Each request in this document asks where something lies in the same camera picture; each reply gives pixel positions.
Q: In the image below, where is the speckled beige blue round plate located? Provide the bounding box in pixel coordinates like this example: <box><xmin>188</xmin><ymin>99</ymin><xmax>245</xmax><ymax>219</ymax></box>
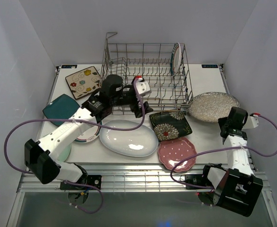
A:
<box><xmin>188</xmin><ymin>92</ymin><xmax>240</xmax><ymax>123</ymax></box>

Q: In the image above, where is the black square floral plate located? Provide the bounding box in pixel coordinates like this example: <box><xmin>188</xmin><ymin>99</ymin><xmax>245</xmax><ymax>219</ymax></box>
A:
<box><xmin>149</xmin><ymin>110</ymin><xmax>192</xmax><ymax>141</ymax></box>

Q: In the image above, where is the white plate teal red rim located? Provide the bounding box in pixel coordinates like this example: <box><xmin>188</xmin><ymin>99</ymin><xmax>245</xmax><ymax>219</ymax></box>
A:
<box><xmin>170</xmin><ymin>42</ymin><xmax>183</xmax><ymax>76</ymax></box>
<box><xmin>74</xmin><ymin>126</ymin><xmax>101</xmax><ymax>143</ymax></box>

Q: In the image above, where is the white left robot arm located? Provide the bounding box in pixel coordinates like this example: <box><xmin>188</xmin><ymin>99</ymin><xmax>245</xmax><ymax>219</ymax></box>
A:
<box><xmin>25</xmin><ymin>74</ymin><xmax>153</xmax><ymax>189</ymax></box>

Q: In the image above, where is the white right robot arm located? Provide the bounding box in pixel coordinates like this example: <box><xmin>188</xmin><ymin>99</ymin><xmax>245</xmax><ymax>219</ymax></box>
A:
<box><xmin>198</xmin><ymin>106</ymin><xmax>263</xmax><ymax>217</ymax></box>

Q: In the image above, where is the white oval plate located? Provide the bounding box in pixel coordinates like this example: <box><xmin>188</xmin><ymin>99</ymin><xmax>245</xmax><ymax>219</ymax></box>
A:
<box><xmin>99</xmin><ymin>120</ymin><xmax>159</xmax><ymax>158</ymax></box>

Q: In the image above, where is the beige square flower plate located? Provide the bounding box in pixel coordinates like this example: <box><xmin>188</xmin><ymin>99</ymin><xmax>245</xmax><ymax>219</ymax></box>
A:
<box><xmin>65</xmin><ymin>66</ymin><xmax>101</xmax><ymax>100</ymax></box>

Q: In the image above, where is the pink polka dot plate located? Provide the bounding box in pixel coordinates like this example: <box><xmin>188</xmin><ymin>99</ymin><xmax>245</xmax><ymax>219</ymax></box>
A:
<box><xmin>158</xmin><ymin>137</ymin><xmax>197</xmax><ymax>170</ymax></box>

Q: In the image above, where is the teal square plate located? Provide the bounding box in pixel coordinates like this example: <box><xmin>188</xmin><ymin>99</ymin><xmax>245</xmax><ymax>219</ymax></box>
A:
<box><xmin>43</xmin><ymin>94</ymin><xmax>80</xmax><ymax>119</ymax></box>

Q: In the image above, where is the right blue label sticker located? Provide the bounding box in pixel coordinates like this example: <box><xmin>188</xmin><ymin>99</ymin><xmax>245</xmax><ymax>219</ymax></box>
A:
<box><xmin>201</xmin><ymin>64</ymin><xmax>218</xmax><ymax>69</ymax></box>

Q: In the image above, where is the light green round plate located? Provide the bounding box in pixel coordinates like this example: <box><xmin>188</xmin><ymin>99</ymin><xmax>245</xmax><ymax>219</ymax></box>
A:
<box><xmin>57</xmin><ymin>144</ymin><xmax>72</xmax><ymax>162</ymax></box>

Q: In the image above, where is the aluminium table frame rail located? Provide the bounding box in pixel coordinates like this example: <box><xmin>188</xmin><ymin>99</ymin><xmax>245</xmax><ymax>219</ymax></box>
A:
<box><xmin>16</xmin><ymin>63</ymin><xmax>271</xmax><ymax>193</ymax></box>

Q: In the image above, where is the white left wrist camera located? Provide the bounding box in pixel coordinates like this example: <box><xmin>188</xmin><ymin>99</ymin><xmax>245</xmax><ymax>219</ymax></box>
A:
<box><xmin>133</xmin><ymin>76</ymin><xmax>152</xmax><ymax>96</ymax></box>

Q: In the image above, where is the grey wire dish rack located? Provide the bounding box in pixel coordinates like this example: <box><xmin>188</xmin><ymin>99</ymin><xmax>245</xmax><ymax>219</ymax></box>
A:
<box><xmin>98</xmin><ymin>32</ymin><xmax>194</xmax><ymax>116</ymax></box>

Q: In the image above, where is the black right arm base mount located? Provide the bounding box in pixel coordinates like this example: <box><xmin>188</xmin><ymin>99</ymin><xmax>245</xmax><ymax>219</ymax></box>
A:
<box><xmin>185</xmin><ymin>174</ymin><xmax>205</xmax><ymax>186</ymax></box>

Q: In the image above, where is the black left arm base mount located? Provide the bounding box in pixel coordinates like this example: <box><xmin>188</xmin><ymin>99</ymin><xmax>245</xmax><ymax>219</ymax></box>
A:
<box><xmin>59</xmin><ymin>175</ymin><xmax>102</xmax><ymax>191</ymax></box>

